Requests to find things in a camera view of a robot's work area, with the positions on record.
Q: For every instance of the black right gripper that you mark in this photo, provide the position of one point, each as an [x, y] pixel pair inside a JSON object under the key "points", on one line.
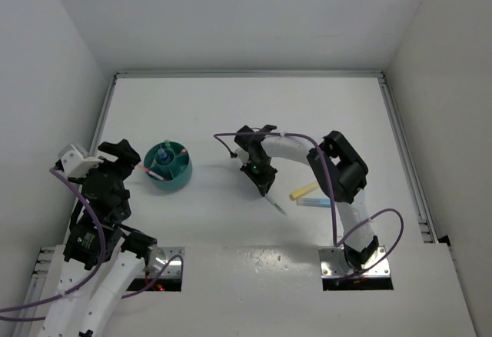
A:
{"points": [[269, 178]]}

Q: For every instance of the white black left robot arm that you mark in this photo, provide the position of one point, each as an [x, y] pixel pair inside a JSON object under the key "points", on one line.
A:
{"points": [[100, 258]]}

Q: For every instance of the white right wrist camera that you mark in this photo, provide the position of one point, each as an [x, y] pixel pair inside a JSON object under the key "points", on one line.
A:
{"points": [[241, 155]]}

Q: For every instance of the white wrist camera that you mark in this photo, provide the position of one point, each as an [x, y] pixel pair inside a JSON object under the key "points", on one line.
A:
{"points": [[241, 155], [76, 162]]}

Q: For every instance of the clear blue spray bottle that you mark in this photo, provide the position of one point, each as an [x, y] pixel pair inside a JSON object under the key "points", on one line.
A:
{"points": [[163, 156]]}

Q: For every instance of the teal round divided organizer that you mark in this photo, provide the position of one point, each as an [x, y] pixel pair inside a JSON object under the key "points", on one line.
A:
{"points": [[177, 173]]}

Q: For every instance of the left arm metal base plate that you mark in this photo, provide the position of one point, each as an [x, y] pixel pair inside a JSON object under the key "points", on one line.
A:
{"points": [[170, 258]]}

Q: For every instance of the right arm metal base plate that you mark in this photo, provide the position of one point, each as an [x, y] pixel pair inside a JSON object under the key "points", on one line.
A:
{"points": [[335, 264]]}

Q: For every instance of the blue highlighter marker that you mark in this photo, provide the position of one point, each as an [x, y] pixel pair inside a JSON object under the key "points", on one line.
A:
{"points": [[312, 202]]}

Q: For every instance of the red pen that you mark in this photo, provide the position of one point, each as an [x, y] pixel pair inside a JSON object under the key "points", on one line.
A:
{"points": [[152, 174]]}

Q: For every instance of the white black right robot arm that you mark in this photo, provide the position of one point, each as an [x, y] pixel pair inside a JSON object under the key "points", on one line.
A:
{"points": [[339, 170]]}

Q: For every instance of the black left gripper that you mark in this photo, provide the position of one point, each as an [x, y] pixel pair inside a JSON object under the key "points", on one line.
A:
{"points": [[128, 157]]}

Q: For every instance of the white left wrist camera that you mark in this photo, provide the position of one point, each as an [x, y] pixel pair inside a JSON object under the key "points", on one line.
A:
{"points": [[76, 162]]}

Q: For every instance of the green pen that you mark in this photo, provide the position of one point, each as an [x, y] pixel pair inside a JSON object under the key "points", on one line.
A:
{"points": [[275, 205]]}

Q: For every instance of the yellow highlighter marker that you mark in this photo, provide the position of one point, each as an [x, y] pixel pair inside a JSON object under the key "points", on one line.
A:
{"points": [[303, 191]]}

